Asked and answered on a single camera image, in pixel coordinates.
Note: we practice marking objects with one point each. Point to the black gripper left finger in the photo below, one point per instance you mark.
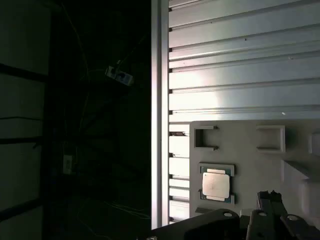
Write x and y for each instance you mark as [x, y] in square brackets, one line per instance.
[212, 225]

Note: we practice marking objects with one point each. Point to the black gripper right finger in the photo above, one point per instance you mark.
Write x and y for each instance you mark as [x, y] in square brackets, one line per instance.
[270, 220]

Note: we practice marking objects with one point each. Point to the silver square CPU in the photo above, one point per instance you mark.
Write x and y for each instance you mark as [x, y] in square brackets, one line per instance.
[215, 185]

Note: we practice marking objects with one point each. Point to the grey plastic parts rack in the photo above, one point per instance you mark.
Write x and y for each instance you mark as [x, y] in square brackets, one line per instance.
[250, 175]

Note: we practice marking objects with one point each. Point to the white power strip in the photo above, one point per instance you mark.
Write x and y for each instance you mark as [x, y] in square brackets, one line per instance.
[122, 78]

